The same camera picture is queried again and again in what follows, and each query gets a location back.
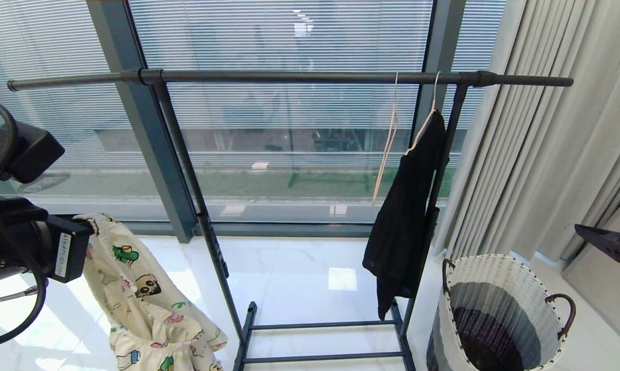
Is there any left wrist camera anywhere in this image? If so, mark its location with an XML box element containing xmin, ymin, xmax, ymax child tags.
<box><xmin>0</xmin><ymin>121</ymin><xmax>66</xmax><ymax>223</ymax></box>

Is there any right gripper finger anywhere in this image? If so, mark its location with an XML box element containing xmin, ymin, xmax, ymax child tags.
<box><xmin>574</xmin><ymin>223</ymin><xmax>620</xmax><ymax>264</ymax></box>

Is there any pink clothes hanger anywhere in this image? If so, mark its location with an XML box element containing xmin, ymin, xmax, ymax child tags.
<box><xmin>405</xmin><ymin>71</ymin><xmax>442</xmax><ymax>155</ymax></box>
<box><xmin>372</xmin><ymin>72</ymin><xmax>399</xmax><ymax>207</ymax></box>

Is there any black cable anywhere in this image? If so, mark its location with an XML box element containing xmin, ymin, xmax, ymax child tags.
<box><xmin>0</xmin><ymin>97</ymin><xmax>49</xmax><ymax>349</ymax></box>

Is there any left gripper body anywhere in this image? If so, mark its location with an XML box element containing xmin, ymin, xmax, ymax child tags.
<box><xmin>0</xmin><ymin>214</ymin><xmax>95</xmax><ymax>284</ymax></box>

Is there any black clothes rack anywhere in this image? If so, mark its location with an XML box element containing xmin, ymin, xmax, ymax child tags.
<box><xmin>7</xmin><ymin>70</ymin><xmax>574</xmax><ymax>371</ymax></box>

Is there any black garment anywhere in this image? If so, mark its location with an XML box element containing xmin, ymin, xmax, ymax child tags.
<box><xmin>362</xmin><ymin>110</ymin><xmax>448</xmax><ymax>321</ymax></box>

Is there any beige curtain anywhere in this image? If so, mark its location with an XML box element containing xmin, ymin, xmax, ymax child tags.
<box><xmin>433</xmin><ymin>0</ymin><xmax>620</xmax><ymax>263</ymax></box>

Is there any window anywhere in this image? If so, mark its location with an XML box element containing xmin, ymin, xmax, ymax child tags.
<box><xmin>0</xmin><ymin>0</ymin><xmax>506</xmax><ymax>238</ymax></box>

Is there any cream printed garment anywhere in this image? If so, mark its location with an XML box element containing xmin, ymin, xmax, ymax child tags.
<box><xmin>75</xmin><ymin>213</ymin><xmax>229</xmax><ymax>371</ymax></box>

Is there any white laundry basket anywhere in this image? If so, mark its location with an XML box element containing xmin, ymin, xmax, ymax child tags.
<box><xmin>426</xmin><ymin>254</ymin><xmax>577</xmax><ymax>371</ymax></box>

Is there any thin braided cable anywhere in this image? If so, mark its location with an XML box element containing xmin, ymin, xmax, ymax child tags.
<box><xmin>0</xmin><ymin>286</ymin><xmax>49</xmax><ymax>309</ymax></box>

